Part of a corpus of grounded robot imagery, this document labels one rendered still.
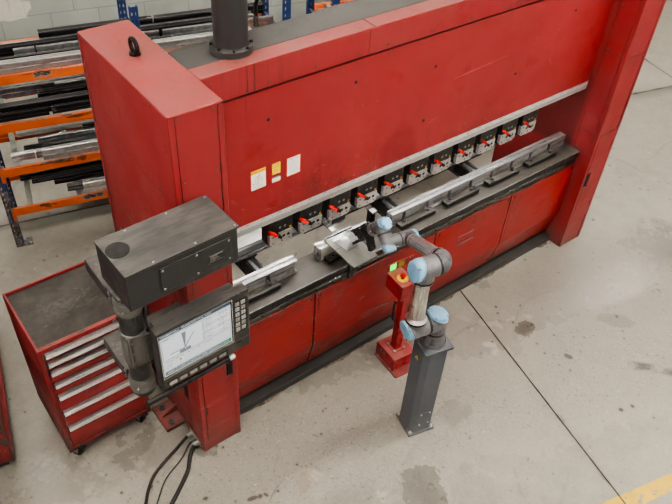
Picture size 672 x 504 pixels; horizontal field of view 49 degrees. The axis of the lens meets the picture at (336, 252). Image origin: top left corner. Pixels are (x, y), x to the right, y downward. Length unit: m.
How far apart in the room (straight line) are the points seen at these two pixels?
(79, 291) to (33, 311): 0.25
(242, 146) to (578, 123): 2.91
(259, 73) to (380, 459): 2.41
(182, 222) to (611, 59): 3.35
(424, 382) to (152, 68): 2.26
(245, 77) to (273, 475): 2.32
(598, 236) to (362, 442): 2.86
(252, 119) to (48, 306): 1.50
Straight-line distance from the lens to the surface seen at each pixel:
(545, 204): 5.75
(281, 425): 4.64
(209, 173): 3.15
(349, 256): 4.19
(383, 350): 4.91
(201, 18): 5.70
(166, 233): 2.91
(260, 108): 3.42
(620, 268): 6.17
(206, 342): 3.22
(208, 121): 3.02
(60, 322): 4.00
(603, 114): 5.49
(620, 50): 5.30
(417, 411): 4.48
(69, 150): 5.62
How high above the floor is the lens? 3.83
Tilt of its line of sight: 42 degrees down
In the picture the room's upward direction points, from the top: 4 degrees clockwise
